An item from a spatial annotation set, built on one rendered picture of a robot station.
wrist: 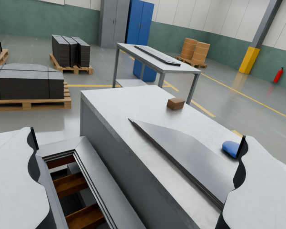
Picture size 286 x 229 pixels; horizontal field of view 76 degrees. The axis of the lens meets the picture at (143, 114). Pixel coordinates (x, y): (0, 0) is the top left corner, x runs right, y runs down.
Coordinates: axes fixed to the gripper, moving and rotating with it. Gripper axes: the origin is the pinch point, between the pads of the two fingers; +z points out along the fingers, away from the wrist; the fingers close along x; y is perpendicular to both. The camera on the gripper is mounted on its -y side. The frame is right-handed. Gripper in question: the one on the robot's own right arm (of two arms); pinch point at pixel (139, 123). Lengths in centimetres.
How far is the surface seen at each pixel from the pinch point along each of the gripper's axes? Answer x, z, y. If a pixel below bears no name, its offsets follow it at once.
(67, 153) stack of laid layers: -36, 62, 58
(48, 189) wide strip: -35, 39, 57
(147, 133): 4, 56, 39
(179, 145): 18, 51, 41
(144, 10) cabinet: 3, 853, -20
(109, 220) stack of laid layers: -9, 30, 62
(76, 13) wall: -259, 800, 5
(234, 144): 44, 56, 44
